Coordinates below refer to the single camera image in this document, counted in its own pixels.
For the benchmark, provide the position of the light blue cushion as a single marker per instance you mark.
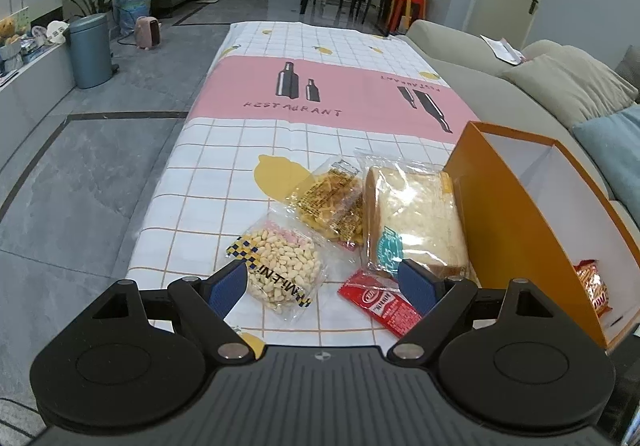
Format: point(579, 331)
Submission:
point(615, 146)

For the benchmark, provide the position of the red stick snack packet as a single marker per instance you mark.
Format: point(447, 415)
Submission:
point(592, 286)

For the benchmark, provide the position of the clear peanut packet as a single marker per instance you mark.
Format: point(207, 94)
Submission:
point(285, 256)

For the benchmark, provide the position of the pink space heater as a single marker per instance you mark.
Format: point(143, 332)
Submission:
point(149, 32)

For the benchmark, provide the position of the printed checked tablecloth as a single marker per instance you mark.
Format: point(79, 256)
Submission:
point(250, 141)

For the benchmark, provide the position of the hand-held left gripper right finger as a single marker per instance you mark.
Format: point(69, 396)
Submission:
point(417, 286)

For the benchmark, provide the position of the red sausage packet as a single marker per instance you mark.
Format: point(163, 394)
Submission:
point(372, 301)

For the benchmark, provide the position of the clear waffle crisps packet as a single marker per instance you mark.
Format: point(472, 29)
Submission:
point(327, 198)

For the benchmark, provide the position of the yellow plush toy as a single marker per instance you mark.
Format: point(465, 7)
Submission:
point(6, 28)

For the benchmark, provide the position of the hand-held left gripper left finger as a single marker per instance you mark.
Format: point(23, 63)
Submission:
point(227, 286)

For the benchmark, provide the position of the grey cushion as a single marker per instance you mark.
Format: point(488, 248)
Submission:
point(631, 68)

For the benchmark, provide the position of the orange stool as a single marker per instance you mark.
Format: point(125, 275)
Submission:
point(407, 6)

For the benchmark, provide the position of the orange cardboard box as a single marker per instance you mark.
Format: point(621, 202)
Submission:
point(500, 206)

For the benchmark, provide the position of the blue water jug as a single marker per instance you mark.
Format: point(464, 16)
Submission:
point(132, 6)

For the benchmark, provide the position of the sliced bread packet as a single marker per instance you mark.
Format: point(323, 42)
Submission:
point(410, 216)

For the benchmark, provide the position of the beige cushion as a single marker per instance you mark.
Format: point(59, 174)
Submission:
point(570, 81)

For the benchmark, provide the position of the white paper sheet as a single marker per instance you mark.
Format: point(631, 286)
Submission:
point(502, 48)

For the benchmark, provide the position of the grey-blue trash bin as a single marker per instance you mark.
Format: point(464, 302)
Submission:
point(90, 51)

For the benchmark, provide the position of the beige sofa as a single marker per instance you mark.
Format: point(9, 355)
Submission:
point(450, 46)

